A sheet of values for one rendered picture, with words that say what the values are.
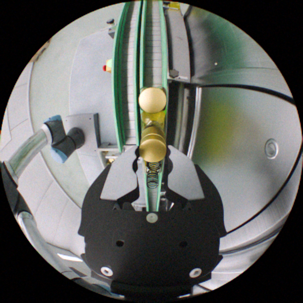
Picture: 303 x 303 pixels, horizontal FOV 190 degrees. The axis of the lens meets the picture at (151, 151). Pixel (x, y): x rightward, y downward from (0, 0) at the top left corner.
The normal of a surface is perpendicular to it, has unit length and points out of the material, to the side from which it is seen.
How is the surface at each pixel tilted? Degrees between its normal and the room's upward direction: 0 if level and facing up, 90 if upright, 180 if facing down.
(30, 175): 90
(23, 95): 90
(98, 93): 0
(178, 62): 0
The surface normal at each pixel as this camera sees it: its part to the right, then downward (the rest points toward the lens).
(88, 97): -0.02, 0.53
